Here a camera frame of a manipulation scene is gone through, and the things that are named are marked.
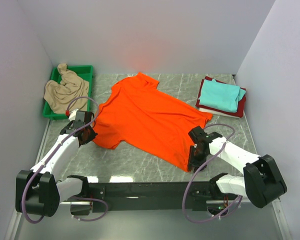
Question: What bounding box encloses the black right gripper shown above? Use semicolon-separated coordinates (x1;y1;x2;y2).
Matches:
187;145;209;174

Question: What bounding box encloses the orange t-shirt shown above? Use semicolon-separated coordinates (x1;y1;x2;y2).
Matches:
93;72;213;172

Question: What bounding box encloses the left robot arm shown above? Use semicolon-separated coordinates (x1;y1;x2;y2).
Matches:
15;110;97;218

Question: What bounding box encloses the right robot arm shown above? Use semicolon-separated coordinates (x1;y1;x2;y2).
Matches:
188;126;288;209

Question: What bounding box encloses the beige t-shirt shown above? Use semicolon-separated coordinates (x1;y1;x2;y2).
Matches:
44;63;90;114

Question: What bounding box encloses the folded white t-shirt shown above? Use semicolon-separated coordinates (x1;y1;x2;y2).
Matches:
198;107;239;118

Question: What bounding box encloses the folded dark red t-shirt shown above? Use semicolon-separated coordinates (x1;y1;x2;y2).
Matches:
195;76;246;118

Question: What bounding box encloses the folded teal t-shirt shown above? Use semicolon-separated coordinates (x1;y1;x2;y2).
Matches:
198;78;246;113

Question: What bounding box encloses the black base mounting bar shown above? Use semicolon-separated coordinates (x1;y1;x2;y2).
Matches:
88;181;217;211

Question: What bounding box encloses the aluminium frame rail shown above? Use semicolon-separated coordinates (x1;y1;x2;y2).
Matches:
16;181;281;205

